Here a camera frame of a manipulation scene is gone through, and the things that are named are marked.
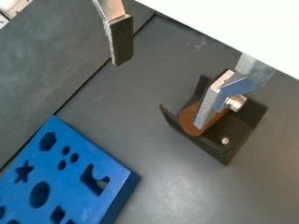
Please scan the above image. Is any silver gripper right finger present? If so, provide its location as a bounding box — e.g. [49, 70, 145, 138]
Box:
[194, 53, 277, 130]

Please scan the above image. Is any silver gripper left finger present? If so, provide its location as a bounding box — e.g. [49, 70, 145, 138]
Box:
[93, 0, 134, 66]

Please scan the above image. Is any brown cylinder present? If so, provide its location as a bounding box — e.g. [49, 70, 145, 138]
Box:
[178, 100, 231, 137]

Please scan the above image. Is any blue foam shape board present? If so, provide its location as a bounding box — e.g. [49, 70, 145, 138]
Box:
[0, 116, 141, 224]

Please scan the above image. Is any black curved cradle stand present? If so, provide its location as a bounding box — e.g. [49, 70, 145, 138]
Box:
[161, 75, 267, 165]

